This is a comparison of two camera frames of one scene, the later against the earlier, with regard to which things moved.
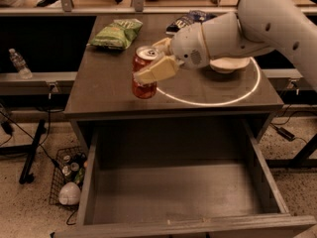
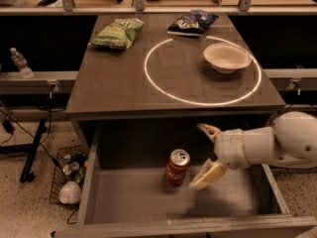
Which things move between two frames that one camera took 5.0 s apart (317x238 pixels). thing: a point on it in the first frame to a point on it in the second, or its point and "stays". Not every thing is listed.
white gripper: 188,48 to 230,148
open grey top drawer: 181,179 stays
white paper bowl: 228,64 stays
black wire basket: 67,178 stays
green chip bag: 119,34 stays
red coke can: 144,56 to 178,164
